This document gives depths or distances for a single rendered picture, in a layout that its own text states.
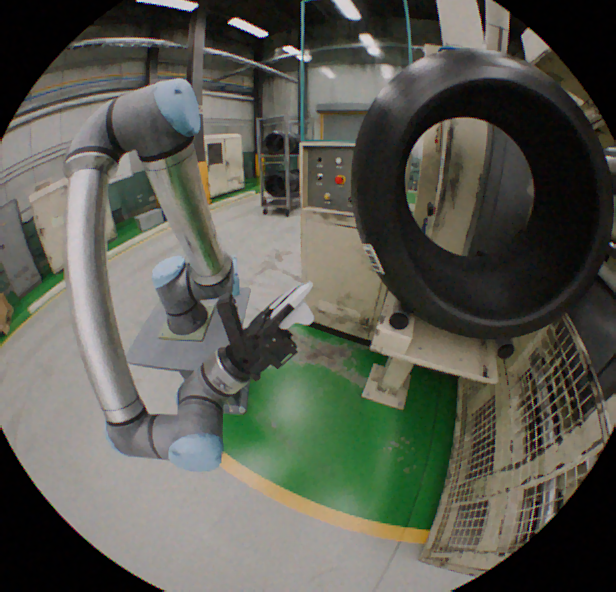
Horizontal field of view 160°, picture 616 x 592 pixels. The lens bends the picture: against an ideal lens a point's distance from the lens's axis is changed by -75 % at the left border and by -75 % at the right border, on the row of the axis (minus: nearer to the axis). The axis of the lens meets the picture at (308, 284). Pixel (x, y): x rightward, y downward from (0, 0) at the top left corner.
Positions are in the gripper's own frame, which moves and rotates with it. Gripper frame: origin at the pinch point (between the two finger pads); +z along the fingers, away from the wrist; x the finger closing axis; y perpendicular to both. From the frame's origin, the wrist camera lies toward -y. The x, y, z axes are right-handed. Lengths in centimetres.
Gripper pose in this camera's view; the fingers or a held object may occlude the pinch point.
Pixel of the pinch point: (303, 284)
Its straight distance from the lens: 38.2
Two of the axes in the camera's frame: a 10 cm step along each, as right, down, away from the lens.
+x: 1.9, 2.4, -9.5
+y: 6.6, 6.9, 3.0
